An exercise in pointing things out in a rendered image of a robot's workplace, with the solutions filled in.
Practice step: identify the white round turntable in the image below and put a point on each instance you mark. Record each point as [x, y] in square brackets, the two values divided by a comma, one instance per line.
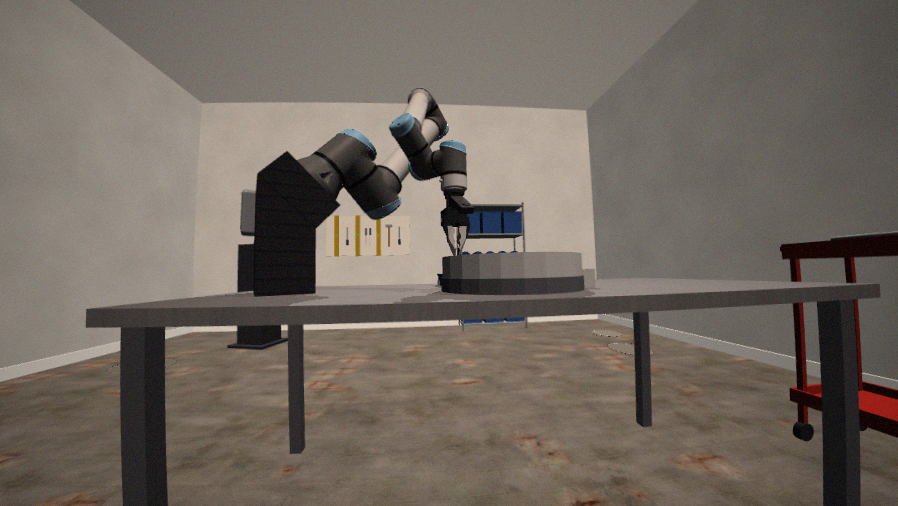
[516, 273]

